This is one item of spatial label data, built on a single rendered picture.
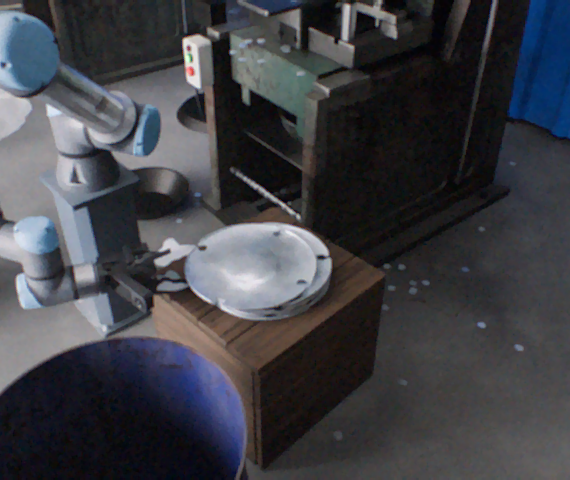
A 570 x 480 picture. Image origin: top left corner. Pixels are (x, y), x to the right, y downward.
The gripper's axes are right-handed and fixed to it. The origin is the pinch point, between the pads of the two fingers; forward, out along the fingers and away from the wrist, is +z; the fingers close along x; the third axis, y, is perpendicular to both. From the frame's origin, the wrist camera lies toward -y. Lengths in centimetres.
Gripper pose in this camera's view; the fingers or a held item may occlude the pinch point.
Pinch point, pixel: (193, 266)
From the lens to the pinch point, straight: 138.4
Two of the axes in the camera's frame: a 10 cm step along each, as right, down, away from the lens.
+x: -0.4, 7.9, 6.1
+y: -3.3, -5.8, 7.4
